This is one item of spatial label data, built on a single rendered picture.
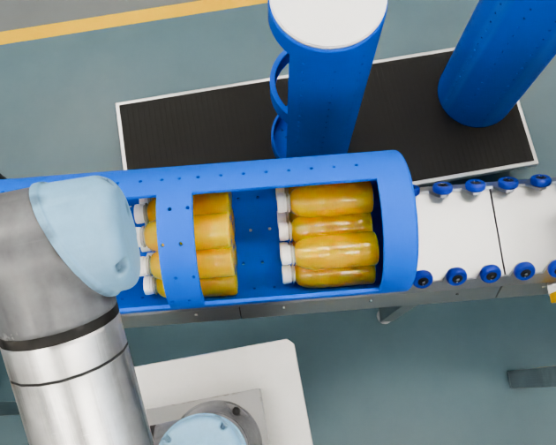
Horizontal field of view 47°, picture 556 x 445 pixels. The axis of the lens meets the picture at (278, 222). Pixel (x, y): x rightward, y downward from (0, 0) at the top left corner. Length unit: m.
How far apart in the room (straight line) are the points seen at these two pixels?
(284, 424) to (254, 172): 0.46
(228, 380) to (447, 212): 0.65
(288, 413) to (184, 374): 0.20
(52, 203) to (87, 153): 2.23
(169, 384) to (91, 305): 0.81
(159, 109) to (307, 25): 1.04
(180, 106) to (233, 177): 1.28
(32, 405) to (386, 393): 2.01
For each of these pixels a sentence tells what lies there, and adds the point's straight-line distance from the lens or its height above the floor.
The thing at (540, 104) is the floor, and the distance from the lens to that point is 2.79.
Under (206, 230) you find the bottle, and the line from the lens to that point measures 1.20.
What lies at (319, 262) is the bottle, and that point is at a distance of 1.24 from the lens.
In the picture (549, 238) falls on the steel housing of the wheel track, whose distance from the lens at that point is 1.57.
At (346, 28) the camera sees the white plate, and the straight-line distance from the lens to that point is 1.54.
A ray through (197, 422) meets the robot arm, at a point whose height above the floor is 1.44.
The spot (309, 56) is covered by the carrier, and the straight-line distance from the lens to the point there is 1.55.
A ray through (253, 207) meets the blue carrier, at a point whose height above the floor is 0.99.
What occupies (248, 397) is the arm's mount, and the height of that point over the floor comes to 1.22.
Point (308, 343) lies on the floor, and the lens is 2.34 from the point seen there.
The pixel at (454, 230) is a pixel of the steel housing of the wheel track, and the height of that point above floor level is 0.93.
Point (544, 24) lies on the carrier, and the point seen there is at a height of 0.83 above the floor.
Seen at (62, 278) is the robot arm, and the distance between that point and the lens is 0.39.
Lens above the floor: 2.33
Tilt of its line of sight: 75 degrees down
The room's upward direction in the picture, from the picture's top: straight up
